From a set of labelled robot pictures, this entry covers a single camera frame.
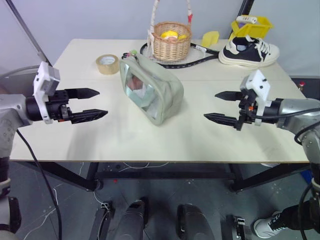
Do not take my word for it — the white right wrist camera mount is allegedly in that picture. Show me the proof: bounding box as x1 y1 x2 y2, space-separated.
239 69 272 126

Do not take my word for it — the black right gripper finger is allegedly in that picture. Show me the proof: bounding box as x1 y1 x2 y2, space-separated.
215 90 244 102
203 112 243 132

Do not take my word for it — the wicker basket with handle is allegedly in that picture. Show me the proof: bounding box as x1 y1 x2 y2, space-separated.
147 0 195 62

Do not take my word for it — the white power strip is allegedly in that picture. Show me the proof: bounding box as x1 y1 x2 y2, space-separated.
235 15 259 25

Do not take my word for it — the yellow plastic bin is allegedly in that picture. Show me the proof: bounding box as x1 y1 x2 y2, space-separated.
230 15 275 41

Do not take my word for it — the grey metal pole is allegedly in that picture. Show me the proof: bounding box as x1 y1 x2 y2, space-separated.
4 0 54 67

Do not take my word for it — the grey curved tube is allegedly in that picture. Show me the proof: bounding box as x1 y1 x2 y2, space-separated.
0 65 41 79

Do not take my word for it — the black badminton racket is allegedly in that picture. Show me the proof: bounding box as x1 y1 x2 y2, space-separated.
139 41 222 70

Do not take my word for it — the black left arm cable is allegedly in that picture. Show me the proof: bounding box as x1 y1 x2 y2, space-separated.
15 128 63 240

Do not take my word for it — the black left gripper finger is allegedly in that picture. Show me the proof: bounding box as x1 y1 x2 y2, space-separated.
70 109 109 125
65 87 101 100

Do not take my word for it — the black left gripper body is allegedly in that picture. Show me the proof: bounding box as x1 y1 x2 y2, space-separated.
46 89 76 124

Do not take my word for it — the yellow toy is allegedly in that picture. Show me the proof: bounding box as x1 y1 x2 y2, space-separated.
160 30 188 41

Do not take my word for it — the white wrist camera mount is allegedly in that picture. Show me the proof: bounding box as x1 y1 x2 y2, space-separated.
32 61 62 125
239 69 272 126

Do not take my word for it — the black and cream sneaker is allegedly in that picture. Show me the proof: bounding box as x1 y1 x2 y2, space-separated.
218 34 280 68

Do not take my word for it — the brown packing tape roll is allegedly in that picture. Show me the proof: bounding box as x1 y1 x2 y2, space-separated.
95 53 121 76

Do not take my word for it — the black floor stand bracket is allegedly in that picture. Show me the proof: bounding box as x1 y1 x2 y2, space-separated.
224 214 248 240
89 200 116 240

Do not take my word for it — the yellow plastic scoop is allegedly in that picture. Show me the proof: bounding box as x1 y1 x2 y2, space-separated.
201 30 221 48

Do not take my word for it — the thin white cord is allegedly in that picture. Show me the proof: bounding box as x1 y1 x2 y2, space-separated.
119 161 171 173

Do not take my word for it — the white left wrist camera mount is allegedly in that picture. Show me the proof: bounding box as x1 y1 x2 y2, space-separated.
32 61 62 125

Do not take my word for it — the black table frame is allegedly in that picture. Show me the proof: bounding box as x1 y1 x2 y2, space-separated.
8 161 311 194

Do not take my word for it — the black trouser leg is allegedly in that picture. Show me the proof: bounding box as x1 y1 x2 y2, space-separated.
279 201 320 234

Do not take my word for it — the pale green zip pouch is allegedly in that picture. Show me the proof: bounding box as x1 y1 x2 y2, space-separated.
118 55 185 127

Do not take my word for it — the dark rounded robot foot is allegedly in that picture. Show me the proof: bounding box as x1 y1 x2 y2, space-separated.
116 196 149 240
175 203 216 240

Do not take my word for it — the white shoe of person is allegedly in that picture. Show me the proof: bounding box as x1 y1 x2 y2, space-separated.
253 210 284 239

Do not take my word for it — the pink and green small item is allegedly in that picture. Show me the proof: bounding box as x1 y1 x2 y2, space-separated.
121 49 138 60

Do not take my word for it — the black metal pole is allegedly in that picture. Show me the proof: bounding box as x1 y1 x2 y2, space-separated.
228 0 254 41

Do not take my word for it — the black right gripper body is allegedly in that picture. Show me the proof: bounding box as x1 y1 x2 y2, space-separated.
238 88 259 125

